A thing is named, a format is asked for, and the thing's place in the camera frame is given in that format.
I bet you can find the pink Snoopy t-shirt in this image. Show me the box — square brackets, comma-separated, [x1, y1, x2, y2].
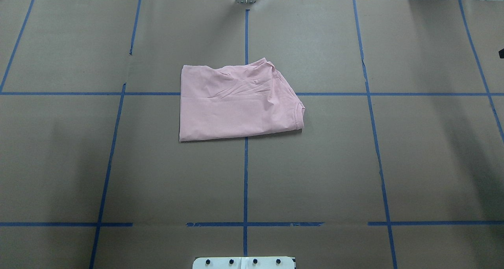
[179, 58, 305, 142]

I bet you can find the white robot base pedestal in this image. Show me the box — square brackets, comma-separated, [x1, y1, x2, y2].
[192, 256, 296, 269]

